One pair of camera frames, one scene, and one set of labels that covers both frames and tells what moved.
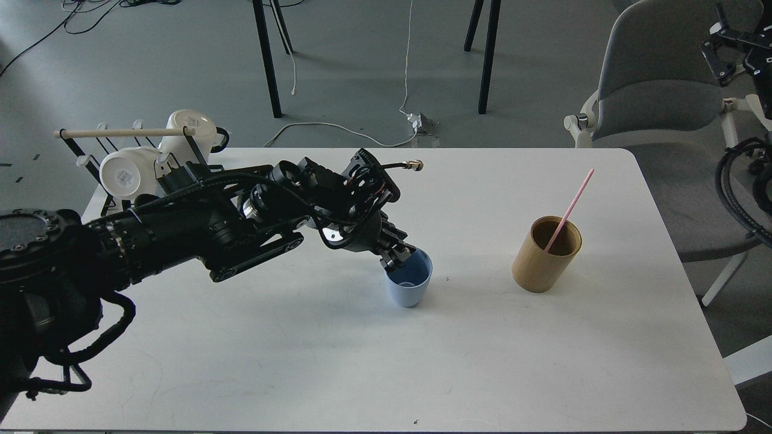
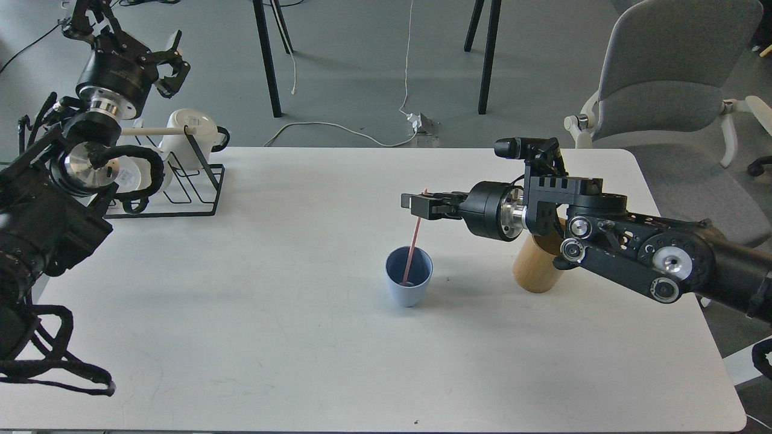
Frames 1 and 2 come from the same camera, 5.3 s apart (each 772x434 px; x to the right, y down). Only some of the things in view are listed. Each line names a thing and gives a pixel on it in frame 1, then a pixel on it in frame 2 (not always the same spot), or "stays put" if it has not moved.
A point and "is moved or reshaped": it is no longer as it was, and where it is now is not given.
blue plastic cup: [407, 284] stays put
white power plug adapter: [416, 120] stays put
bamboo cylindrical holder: [535, 270] stays put
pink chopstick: [558, 231] is moved or reshaped
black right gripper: [757, 60] → [493, 210]
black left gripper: [352, 205] → [118, 73]
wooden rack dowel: [173, 132] stays put
